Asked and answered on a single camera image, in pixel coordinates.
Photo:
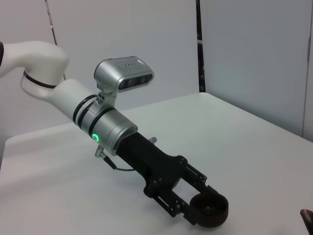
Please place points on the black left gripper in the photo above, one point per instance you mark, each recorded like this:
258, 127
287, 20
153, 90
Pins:
151, 161

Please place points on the small black teacup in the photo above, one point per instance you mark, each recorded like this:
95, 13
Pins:
215, 218

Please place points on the black round teapot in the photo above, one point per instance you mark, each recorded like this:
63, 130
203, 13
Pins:
308, 220

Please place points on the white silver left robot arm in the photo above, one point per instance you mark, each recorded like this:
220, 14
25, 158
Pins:
68, 95

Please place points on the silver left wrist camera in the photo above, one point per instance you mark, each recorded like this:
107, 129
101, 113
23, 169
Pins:
115, 73

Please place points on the black vertical corner post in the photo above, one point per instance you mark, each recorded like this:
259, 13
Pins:
201, 49

